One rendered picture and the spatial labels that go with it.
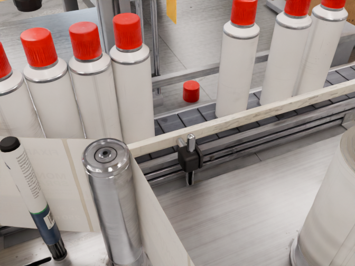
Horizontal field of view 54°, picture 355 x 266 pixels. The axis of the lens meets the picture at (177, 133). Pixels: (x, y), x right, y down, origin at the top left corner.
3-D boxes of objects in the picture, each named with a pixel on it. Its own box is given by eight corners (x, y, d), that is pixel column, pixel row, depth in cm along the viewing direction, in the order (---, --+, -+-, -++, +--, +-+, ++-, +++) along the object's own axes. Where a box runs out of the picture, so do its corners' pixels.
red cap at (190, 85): (202, 96, 72) (203, 83, 70) (192, 104, 70) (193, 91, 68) (189, 90, 74) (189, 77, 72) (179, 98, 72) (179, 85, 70)
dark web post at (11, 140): (53, 264, 41) (-3, 151, 28) (51, 251, 42) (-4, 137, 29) (68, 258, 41) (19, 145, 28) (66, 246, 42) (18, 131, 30)
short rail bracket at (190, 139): (184, 201, 53) (185, 145, 45) (176, 187, 55) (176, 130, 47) (203, 194, 54) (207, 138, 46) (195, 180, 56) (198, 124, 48)
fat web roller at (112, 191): (114, 291, 38) (82, 182, 26) (103, 255, 41) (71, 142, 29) (153, 275, 40) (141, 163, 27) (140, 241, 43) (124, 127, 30)
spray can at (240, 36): (223, 128, 58) (238, 7, 44) (209, 110, 61) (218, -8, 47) (251, 120, 59) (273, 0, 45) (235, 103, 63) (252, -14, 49)
